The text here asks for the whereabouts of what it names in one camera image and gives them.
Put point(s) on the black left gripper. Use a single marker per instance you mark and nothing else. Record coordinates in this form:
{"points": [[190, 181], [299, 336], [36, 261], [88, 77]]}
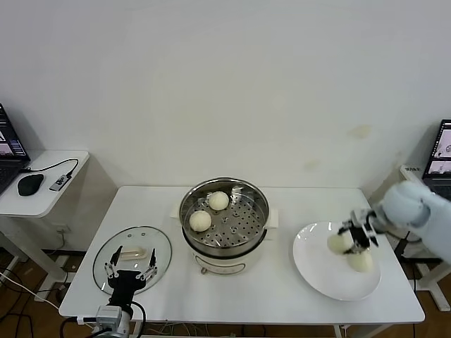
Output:
{"points": [[123, 285]]}

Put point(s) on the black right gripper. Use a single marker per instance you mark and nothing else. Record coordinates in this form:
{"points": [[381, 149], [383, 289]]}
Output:
{"points": [[361, 236]]}

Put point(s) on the round glass pot lid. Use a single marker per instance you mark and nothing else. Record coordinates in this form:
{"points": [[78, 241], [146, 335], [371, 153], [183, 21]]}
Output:
{"points": [[132, 253]]}

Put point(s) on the white steamed baozi bun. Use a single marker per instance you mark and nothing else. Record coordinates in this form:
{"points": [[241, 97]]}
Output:
{"points": [[336, 243], [361, 263], [217, 200], [200, 221]]}

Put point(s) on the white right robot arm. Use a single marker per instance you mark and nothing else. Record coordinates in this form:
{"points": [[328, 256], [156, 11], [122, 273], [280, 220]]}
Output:
{"points": [[405, 206]]}

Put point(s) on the stainless steel steamer basket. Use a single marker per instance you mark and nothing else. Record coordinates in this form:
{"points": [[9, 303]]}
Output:
{"points": [[239, 225]]}

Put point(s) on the round white plate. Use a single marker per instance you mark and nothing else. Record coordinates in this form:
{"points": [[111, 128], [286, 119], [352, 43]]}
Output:
{"points": [[317, 267]]}

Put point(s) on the white side table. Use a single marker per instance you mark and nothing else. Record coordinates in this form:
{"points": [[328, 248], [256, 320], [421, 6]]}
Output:
{"points": [[98, 197], [408, 176]]}

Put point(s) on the small printed label sticker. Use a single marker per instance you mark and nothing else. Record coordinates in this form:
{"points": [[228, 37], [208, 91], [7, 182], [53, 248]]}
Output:
{"points": [[412, 168]]}

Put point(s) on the open dark laptop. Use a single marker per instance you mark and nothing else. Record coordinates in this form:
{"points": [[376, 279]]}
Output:
{"points": [[7, 148], [438, 165]]}

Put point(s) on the white electric cooker base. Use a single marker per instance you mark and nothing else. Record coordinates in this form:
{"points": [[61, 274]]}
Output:
{"points": [[229, 262]]}

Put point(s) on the black computer mouse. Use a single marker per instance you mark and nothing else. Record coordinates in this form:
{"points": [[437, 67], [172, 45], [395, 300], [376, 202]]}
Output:
{"points": [[30, 184]]}

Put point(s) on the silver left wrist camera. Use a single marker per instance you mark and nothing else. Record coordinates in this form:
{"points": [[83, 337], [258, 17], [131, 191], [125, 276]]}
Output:
{"points": [[108, 313]]}

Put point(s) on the white wall socket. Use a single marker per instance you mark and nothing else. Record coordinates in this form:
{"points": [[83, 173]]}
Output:
{"points": [[62, 231]]}

